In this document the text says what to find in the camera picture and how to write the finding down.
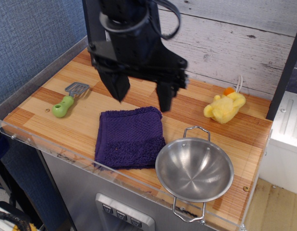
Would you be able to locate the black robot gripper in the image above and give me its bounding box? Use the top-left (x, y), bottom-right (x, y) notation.
top-left (88, 0), bottom-right (188, 112)

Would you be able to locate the silver metal pot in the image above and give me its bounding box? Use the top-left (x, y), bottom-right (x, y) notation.
top-left (155, 127), bottom-right (234, 223)

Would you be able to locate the green and grey spatula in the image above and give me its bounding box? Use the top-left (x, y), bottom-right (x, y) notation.
top-left (52, 82), bottom-right (89, 118)

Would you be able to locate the purple folded towel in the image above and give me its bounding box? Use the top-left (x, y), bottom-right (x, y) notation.
top-left (95, 106), bottom-right (166, 169)

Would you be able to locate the yellow plush duck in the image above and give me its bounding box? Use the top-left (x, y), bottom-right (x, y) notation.
top-left (203, 76), bottom-right (246, 124)

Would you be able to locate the silver button control panel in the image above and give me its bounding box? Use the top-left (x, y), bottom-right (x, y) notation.
top-left (95, 193), bottom-right (155, 231)

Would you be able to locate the clear acrylic front guard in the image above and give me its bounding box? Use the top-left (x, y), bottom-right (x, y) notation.
top-left (0, 120), bottom-right (244, 231)

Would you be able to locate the white cabinet at right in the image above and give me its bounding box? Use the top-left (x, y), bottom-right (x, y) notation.
top-left (259, 91), bottom-right (297, 194)

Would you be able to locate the dark vertical post right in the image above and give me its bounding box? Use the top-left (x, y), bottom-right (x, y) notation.
top-left (266, 33), bottom-right (297, 121)

